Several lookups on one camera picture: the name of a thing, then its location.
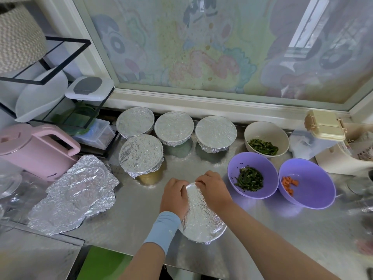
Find black metal rack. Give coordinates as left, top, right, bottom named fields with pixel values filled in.
left=0, top=37, right=115, bottom=144

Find green floor mat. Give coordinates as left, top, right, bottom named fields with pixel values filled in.
left=76, top=246, right=134, bottom=280

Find person's right hand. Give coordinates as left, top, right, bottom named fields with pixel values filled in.
left=195, top=170, right=235, bottom=218

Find purple bowl chopped greens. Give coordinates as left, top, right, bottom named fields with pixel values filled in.
left=227, top=151, right=279, bottom=200

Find clear glass jar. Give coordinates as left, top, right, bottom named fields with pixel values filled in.
left=0, top=172, right=23, bottom=199

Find yellow bowl with greens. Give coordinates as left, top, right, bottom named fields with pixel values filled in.
left=135, top=167, right=165, bottom=186

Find pink electric kettle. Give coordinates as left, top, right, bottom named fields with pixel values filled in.
left=0, top=123, right=81, bottom=182

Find woven rope basket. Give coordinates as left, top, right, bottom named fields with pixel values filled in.
left=0, top=3, right=47, bottom=76

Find foil-covered bowl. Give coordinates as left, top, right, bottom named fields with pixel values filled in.
left=116, top=107, right=156, bottom=139
left=154, top=110, right=195, bottom=147
left=195, top=116, right=238, bottom=154
left=118, top=134, right=165, bottom=179

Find person's left hand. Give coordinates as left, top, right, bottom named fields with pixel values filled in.
left=160, top=178, right=190, bottom=221

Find stack of aluminium foil sheets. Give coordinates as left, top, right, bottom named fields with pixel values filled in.
left=27, top=155, right=120, bottom=236

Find person's left forearm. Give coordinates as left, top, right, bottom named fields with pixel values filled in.
left=119, top=242, right=169, bottom=280

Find window with cartoon film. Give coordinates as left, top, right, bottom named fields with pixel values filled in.
left=38, top=0, right=373, bottom=132

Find purple bowl carrot pieces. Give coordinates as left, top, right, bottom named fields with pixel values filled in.
left=278, top=158, right=336, bottom=210

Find person's right forearm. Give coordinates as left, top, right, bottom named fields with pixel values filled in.
left=220, top=204, right=342, bottom=280

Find clear plastic box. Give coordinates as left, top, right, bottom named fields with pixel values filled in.
left=75, top=118, right=116, bottom=151

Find beige round object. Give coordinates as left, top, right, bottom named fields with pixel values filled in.
left=304, top=109, right=348, bottom=142

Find light blue wristband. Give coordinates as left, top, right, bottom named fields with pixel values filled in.
left=143, top=211, right=183, bottom=256

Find stainless steel countertop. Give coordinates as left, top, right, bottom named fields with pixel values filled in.
left=0, top=114, right=373, bottom=280

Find white plate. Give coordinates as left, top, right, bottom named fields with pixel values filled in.
left=14, top=68, right=69, bottom=123

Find beige bowl with greens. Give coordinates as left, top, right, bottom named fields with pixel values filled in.
left=244, top=121, right=290, bottom=159

